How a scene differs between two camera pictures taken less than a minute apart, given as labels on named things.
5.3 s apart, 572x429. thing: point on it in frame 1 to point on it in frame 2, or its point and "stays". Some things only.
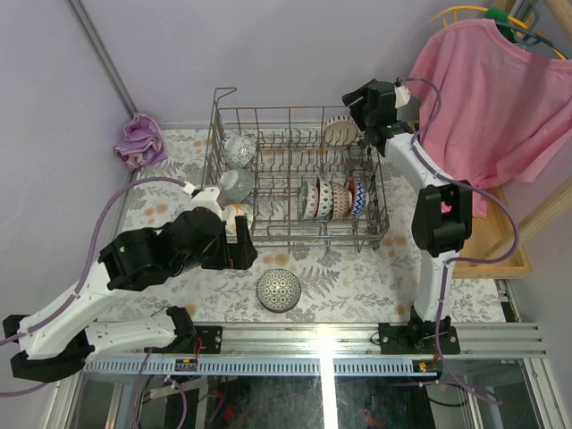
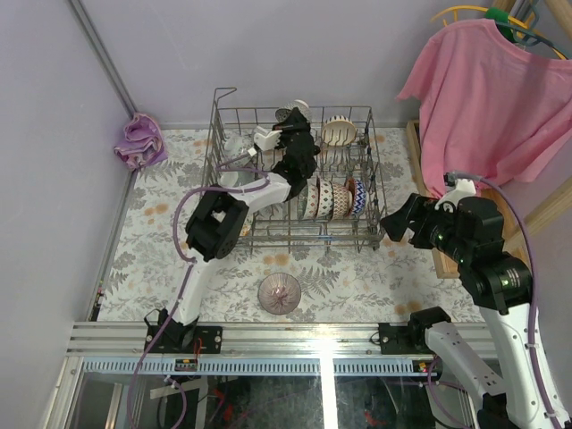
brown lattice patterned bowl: x=341 y=202 stays
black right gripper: x=355 y=109 to x=418 y=207
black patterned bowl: x=278 y=290 to x=283 y=113
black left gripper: x=237 y=252 to x=294 y=130
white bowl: x=324 y=199 stays
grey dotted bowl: x=237 y=183 stays
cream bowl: x=340 y=130 stays
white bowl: x=313 y=200 stays
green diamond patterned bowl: x=302 y=199 stays
